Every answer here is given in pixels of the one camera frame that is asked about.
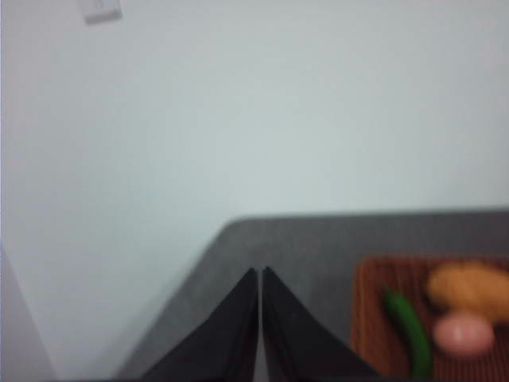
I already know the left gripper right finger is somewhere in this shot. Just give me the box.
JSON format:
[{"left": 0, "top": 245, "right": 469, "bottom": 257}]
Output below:
[{"left": 261, "top": 265, "right": 383, "bottom": 382}]

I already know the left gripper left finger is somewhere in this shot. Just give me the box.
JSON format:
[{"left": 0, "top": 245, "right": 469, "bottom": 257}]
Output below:
[{"left": 138, "top": 267, "right": 259, "bottom": 382}]

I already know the brown wicker basket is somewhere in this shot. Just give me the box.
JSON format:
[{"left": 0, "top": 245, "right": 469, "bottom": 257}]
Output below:
[{"left": 349, "top": 254, "right": 509, "bottom": 379}]

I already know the green chili pepper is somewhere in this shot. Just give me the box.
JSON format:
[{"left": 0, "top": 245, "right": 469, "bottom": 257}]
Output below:
[{"left": 382, "top": 286, "right": 433, "bottom": 379}]

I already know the white wall socket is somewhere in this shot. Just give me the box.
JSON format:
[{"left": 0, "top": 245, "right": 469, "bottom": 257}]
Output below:
[{"left": 81, "top": 0, "right": 123, "bottom": 25}]

